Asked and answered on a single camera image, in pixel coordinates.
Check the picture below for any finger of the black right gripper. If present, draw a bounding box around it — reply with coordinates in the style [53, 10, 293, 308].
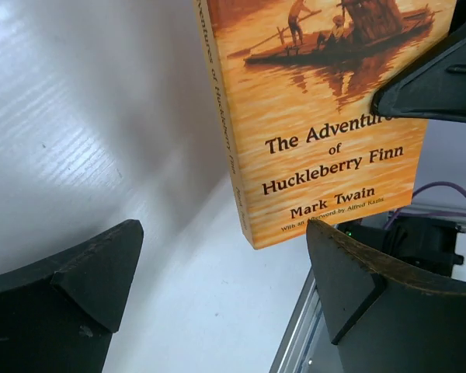
[370, 22, 466, 123]

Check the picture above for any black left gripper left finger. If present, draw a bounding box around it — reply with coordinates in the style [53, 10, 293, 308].
[0, 219, 144, 372]

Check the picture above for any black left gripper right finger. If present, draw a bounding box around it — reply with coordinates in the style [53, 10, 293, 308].
[306, 220, 466, 372]

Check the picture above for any orange yellow book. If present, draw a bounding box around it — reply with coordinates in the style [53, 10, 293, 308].
[193, 1, 456, 249]

